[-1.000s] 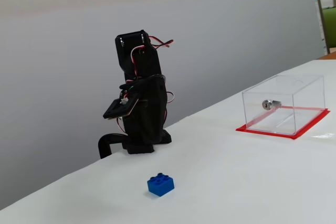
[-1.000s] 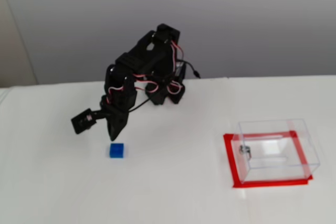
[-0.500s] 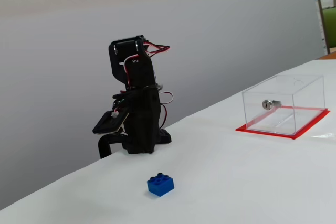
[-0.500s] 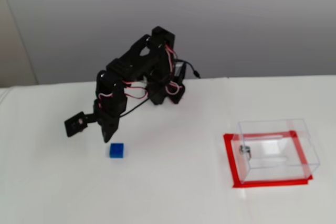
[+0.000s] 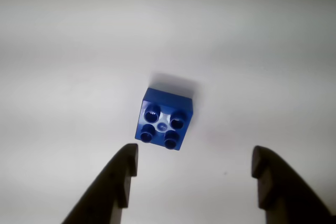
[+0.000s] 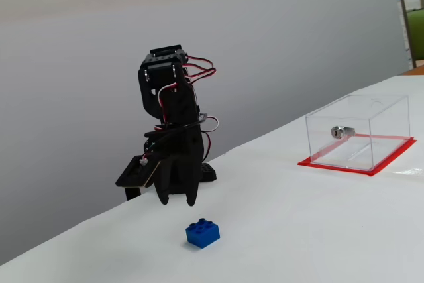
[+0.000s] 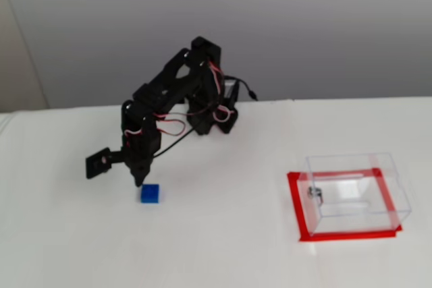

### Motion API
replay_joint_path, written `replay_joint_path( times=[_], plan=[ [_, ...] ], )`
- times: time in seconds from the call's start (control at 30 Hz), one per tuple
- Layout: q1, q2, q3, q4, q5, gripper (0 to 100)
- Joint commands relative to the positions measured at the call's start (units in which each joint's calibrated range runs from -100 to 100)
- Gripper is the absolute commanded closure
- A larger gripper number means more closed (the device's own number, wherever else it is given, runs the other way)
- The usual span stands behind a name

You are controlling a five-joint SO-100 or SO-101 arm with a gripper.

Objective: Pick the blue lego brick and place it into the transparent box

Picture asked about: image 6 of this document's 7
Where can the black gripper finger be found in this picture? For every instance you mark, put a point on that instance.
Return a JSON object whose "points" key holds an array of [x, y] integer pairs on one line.
{"points": [[191, 180], [164, 180]]}

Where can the blue lego brick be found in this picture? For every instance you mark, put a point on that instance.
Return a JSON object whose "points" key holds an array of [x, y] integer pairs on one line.
{"points": [[202, 235]]}

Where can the black wrist camera board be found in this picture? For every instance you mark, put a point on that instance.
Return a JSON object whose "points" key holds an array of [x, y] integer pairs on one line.
{"points": [[136, 173]]}

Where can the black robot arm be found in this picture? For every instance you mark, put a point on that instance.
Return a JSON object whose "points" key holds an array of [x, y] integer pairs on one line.
{"points": [[159, 74]]}

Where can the wooden table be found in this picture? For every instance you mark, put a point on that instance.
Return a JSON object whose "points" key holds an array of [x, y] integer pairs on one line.
{"points": [[415, 71]]}

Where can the transparent plastic box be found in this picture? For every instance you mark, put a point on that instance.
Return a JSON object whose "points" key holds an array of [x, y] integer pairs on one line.
{"points": [[387, 114]]}

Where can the green panel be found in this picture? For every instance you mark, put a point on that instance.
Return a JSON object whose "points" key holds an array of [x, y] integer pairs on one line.
{"points": [[417, 34]]}

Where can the black table clamp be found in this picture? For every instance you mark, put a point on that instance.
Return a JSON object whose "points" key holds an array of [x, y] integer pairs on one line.
{"points": [[132, 193]]}

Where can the silver cylinder lock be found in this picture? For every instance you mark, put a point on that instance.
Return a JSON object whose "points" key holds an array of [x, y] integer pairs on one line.
{"points": [[338, 132]]}

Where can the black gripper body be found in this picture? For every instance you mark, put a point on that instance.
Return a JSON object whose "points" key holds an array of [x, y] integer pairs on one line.
{"points": [[180, 167]]}

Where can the red tape frame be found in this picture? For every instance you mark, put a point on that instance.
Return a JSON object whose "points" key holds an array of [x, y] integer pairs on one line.
{"points": [[334, 167]]}

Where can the metal shelf rack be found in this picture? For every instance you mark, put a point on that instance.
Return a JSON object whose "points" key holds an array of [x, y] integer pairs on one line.
{"points": [[404, 14]]}

